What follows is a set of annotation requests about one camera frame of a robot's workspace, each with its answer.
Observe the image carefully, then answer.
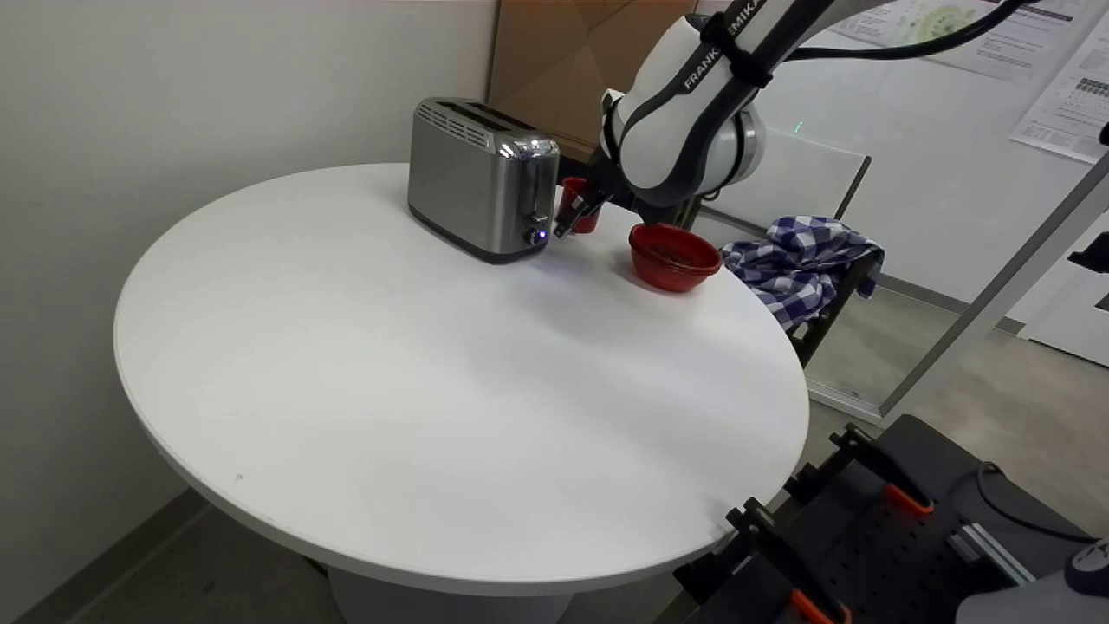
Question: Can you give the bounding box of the blue checkered cloth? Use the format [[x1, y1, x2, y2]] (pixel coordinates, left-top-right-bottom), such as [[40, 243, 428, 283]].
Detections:
[[721, 215, 884, 331]]

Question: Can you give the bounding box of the black clamp orange tip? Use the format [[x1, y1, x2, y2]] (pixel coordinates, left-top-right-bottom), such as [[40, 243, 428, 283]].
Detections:
[[832, 427, 936, 516]]

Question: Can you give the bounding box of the large cardboard sheet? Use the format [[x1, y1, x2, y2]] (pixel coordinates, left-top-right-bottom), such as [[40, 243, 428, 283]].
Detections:
[[487, 0, 697, 160]]

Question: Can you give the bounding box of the stainless steel toaster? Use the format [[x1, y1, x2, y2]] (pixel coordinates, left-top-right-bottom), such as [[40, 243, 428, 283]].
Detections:
[[409, 99, 561, 264]]

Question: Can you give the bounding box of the black clamp orange handle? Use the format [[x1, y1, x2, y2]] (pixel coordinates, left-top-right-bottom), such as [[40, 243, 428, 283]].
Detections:
[[724, 501, 856, 624]]

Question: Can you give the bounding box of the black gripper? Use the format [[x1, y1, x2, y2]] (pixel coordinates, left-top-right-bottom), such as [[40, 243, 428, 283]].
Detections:
[[556, 160, 627, 236]]

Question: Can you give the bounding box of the red bowl with coffee beans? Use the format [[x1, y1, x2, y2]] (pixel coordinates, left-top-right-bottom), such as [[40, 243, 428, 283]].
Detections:
[[627, 222, 721, 295]]

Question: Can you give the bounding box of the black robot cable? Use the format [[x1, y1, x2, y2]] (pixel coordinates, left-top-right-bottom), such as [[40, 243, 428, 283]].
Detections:
[[787, 0, 1037, 67]]

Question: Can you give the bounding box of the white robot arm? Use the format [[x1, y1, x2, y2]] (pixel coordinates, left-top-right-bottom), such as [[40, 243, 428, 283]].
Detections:
[[556, 0, 884, 236]]

